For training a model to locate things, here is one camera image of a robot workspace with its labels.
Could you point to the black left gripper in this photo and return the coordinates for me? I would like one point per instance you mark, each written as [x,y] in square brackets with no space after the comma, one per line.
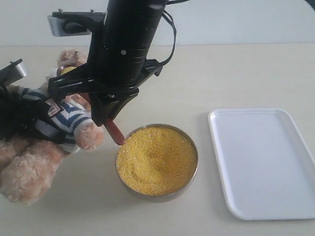
[20,116]

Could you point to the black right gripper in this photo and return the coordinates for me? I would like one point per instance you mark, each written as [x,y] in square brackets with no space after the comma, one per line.
[120,78]

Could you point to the dark red wooden spoon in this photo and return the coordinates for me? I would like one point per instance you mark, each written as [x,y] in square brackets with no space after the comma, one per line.
[109,124]

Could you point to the teddy bear striped sweater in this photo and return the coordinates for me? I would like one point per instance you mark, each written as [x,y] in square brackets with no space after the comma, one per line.
[28,165]

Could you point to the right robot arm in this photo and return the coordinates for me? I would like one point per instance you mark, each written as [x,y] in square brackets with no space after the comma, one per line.
[127,30]

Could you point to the yellow millet grains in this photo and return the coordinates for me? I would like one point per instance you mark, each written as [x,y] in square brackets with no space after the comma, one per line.
[157,159]

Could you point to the metal bowl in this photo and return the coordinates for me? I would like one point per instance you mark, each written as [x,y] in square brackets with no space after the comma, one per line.
[157,196]

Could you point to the white rectangular tray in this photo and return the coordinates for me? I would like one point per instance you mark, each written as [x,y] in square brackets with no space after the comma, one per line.
[266,170]

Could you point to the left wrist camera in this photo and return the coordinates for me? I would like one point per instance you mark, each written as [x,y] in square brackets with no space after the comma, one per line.
[15,71]

